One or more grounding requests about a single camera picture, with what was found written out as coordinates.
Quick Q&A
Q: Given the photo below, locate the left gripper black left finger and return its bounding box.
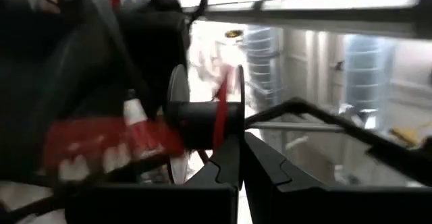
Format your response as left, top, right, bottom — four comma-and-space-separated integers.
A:
65, 132, 243, 224

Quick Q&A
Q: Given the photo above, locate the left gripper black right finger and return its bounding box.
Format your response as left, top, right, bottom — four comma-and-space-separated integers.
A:
242, 131, 432, 224

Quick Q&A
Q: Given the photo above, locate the black cord spool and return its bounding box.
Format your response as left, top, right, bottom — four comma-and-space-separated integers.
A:
164, 63, 246, 186

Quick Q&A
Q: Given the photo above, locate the red cord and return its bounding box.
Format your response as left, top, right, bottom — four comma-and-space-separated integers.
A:
198, 65, 234, 165

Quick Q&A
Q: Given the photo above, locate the red and white object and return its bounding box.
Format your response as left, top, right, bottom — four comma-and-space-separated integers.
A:
43, 98, 185, 181

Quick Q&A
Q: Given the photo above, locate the black angled rod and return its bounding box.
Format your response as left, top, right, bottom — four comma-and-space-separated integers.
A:
245, 96, 432, 186

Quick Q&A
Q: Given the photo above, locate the long white light bar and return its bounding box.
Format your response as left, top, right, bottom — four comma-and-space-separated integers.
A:
205, 0, 432, 38

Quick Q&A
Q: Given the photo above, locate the ribbed silver duct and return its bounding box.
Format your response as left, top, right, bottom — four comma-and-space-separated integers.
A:
344, 34, 396, 115
244, 26, 283, 109

